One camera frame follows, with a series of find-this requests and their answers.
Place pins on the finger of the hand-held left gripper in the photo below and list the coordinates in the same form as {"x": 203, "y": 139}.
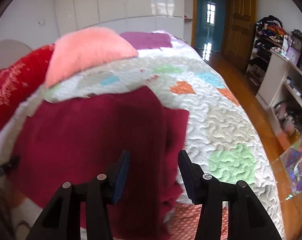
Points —
{"x": 6, "y": 166}

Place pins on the wall switch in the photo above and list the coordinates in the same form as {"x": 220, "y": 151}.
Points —
{"x": 41, "y": 22}

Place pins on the glossy white wardrobe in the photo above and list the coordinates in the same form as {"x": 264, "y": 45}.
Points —
{"x": 116, "y": 2}

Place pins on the iridescent bag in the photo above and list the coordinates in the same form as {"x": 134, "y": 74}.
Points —
{"x": 296, "y": 162}

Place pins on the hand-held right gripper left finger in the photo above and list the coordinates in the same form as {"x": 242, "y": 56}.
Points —
{"x": 121, "y": 177}

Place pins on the pile of bags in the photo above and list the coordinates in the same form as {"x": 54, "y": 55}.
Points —
{"x": 288, "y": 117}

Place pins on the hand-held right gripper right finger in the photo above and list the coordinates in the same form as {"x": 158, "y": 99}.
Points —
{"x": 188, "y": 177}

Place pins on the wooden door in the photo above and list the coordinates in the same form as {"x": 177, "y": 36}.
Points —
{"x": 241, "y": 22}

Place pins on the maroon knit sweater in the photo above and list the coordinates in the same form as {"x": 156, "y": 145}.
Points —
{"x": 91, "y": 135}

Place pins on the purple clock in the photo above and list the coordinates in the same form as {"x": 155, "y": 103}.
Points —
{"x": 293, "y": 55}

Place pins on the patchwork quilted bedspread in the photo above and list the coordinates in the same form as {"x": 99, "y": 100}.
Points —
{"x": 223, "y": 130}

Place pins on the purple folded cloth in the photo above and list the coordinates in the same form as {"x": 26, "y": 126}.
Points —
{"x": 146, "y": 40}

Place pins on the grey round headboard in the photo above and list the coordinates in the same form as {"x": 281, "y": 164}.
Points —
{"x": 8, "y": 52}

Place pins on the rack of clothes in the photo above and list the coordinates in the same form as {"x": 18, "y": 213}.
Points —
{"x": 266, "y": 32}

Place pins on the pink pillow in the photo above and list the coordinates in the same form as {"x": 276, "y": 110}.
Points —
{"x": 86, "y": 52}

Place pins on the red embroidered quilt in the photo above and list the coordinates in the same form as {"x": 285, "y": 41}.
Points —
{"x": 13, "y": 80}

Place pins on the white shelf unit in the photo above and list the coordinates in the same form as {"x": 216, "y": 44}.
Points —
{"x": 273, "y": 80}

